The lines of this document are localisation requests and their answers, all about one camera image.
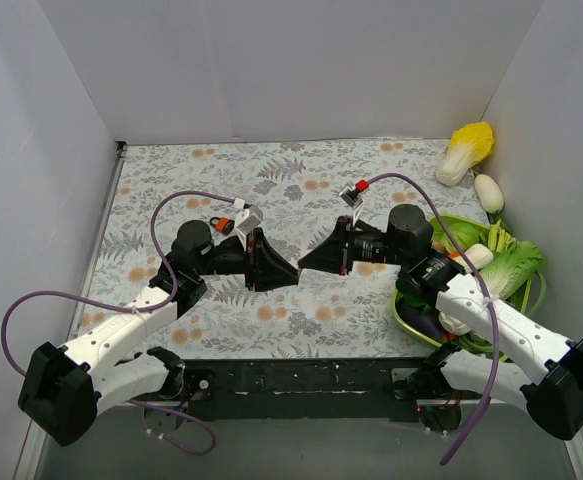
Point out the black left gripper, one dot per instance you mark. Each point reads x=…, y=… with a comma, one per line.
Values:
x=252, y=258

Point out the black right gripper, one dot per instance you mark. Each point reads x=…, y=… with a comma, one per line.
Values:
x=345, y=245

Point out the orange black padlock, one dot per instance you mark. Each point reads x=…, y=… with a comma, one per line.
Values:
x=222, y=225

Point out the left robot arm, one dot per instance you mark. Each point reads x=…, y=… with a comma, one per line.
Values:
x=66, y=387

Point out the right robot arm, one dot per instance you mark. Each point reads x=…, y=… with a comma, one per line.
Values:
x=545, y=377

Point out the floral table mat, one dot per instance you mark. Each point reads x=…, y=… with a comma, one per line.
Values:
x=296, y=185

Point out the brown kiwi potato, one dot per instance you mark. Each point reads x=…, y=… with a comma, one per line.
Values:
x=439, y=247

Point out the purple eggplant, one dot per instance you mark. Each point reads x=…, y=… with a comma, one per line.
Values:
x=425, y=322

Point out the green round cabbage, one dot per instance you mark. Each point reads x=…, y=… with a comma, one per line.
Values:
x=464, y=235

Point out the white garlic bulb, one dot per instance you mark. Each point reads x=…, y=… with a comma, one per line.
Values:
x=453, y=325

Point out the white bok choy stalk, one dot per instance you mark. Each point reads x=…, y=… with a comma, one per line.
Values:
x=479, y=255

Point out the white radish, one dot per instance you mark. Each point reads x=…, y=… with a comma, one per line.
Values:
x=489, y=194

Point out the yellow white napa cabbage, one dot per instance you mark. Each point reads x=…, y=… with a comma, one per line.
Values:
x=467, y=147

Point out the green leafy lettuce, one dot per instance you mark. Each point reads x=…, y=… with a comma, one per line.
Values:
x=509, y=274

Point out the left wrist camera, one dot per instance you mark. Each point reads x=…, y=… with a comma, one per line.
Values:
x=246, y=221

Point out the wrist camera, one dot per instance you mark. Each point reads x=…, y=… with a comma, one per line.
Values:
x=246, y=221
x=351, y=195

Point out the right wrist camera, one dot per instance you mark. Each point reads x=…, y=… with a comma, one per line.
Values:
x=351, y=195

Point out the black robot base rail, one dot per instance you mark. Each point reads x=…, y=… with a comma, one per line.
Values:
x=287, y=389

